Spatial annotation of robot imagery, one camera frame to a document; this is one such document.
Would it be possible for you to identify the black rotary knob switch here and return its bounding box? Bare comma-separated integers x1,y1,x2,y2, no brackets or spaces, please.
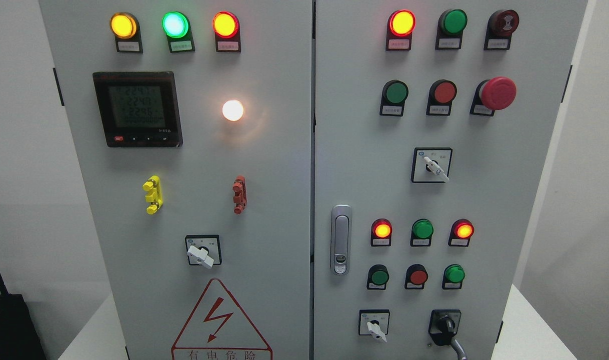
428,309,462,346

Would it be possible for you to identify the red terminal connector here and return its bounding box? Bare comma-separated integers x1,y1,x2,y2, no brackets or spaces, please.
232,175,247,215

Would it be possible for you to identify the small red lamp left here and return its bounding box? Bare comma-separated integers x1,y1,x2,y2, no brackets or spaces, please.
370,218,393,248

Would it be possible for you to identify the small red lamp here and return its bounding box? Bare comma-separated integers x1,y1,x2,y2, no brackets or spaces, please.
448,218,475,248
370,218,393,248

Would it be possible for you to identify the white glowing lamp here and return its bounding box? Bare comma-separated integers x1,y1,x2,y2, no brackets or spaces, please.
221,99,245,122

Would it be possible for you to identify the small green push button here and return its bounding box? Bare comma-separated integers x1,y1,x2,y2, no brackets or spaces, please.
366,264,390,291

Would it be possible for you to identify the green push button upper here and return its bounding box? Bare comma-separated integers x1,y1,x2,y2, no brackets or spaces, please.
379,79,409,117

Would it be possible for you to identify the small green lamp middle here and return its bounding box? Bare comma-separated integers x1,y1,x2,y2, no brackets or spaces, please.
410,218,434,248

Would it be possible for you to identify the small green lamp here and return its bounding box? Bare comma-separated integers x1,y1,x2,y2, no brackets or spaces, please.
410,218,434,248
441,264,466,290

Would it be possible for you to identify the grey left cabinet door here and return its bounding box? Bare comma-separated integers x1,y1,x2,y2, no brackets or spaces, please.
39,0,313,360

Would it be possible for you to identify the grey cabinet door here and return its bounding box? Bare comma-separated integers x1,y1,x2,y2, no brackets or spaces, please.
39,0,313,360
312,0,588,360

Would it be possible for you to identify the grey right cabinet door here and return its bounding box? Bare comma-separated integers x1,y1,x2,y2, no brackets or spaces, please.
312,0,588,360

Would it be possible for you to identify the small red push button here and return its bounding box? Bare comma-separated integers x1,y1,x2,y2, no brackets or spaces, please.
404,264,429,290

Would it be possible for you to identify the yellow terminal connector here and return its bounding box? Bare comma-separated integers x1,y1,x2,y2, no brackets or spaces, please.
142,175,164,215

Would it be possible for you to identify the red push button upper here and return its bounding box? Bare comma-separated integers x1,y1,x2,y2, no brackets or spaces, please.
426,79,457,116

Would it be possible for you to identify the small red lamp right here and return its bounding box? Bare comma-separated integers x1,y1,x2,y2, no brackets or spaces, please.
448,218,475,248

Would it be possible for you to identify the red electric hazard sticker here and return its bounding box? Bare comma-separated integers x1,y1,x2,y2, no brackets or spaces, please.
170,278,274,360

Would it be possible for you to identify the red lit lamp left door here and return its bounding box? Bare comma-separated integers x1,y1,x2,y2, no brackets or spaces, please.
211,11,242,53

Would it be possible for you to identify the red lit lamp door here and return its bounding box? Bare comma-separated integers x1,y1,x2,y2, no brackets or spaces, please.
386,9,416,51
211,11,242,53

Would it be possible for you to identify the small green lamp lower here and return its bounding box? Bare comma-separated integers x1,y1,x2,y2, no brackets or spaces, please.
441,264,466,290

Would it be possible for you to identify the black digital power meter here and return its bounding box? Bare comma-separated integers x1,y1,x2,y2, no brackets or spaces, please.
92,71,183,148

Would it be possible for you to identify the red lit lamp right door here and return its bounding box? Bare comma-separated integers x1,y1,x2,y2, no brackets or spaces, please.
386,9,416,51

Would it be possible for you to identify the green lit indicator lamp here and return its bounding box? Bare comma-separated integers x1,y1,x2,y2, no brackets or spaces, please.
162,11,196,54

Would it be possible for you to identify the red emergency stop button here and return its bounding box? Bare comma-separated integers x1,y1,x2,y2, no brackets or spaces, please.
469,76,517,117

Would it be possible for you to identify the green lamp top right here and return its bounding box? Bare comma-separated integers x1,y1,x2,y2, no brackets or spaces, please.
435,9,468,50

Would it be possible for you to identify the yellow indicator lamp top left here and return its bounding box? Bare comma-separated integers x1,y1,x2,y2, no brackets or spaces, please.
110,12,143,54

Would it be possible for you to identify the dark red buzzer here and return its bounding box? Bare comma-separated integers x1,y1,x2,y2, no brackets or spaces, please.
483,9,520,51

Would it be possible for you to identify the black device with antenna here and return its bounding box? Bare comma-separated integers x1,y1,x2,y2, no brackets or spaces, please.
0,272,46,360

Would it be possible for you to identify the silver door handle lock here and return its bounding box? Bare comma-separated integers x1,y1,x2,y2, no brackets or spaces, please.
330,204,352,275

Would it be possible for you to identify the white selector switch left door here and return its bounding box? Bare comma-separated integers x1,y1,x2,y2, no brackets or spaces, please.
184,234,222,269

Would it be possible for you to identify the white selector switch upper right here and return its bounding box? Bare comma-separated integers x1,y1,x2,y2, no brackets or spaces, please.
410,147,453,183

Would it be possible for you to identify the white selector switch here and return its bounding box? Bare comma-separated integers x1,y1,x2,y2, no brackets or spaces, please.
358,309,391,343
410,147,453,183

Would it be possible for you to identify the white selector switch lower right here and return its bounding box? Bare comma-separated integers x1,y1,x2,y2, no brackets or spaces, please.
358,309,391,343

